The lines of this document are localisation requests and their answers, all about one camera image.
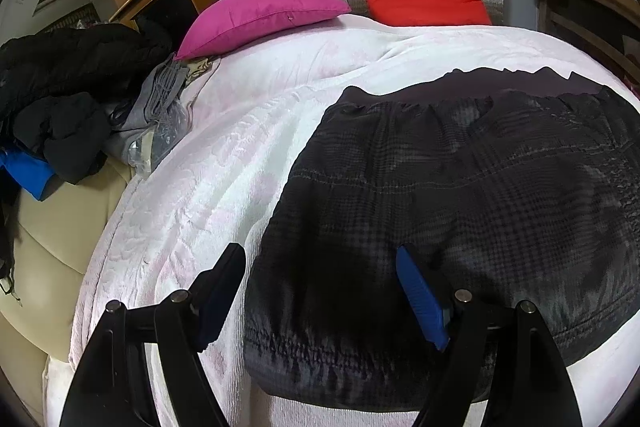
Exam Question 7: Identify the clear plastic bag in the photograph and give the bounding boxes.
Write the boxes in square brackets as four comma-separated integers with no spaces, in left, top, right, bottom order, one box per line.
[127,102,193,180]

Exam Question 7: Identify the cream padded bed frame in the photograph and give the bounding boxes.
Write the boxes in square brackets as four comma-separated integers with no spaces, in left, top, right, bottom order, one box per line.
[0,157,133,427]

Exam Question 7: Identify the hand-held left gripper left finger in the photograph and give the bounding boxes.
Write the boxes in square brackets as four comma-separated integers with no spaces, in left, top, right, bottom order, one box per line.
[59,243,247,427]

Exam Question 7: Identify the black fleece coat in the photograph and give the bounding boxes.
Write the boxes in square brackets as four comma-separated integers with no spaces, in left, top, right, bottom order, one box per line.
[0,23,173,118]

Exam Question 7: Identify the white embossed blanket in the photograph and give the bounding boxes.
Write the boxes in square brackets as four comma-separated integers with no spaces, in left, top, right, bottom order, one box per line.
[42,12,640,427]

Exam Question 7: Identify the pink pillow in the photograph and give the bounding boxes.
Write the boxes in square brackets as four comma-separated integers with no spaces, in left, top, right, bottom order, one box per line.
[173,0,352,62]

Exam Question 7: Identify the grey garment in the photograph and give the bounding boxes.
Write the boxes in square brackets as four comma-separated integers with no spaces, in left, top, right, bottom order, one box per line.
[102,59,188,158]

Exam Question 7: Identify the wooden shelf unit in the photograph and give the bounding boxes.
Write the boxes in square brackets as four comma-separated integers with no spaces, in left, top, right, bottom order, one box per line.
[502,0,640,88]

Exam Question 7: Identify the blue garment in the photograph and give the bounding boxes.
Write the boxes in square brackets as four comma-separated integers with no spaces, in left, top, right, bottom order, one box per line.
[0,147,57,202]

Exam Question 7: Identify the dark plaid padded jacket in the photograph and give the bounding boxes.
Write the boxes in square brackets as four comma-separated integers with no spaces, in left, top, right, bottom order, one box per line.
[242,67,640,413]

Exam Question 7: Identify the dark grey cloth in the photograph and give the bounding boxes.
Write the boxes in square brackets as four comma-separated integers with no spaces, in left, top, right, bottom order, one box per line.
[14,92,111,185]

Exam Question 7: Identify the beige cloth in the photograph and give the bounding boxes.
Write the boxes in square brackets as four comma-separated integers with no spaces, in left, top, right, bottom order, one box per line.
[182,57,221,85]

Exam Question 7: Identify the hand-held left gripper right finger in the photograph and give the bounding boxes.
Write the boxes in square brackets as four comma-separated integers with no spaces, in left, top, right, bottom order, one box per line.
[395,244,583,427]

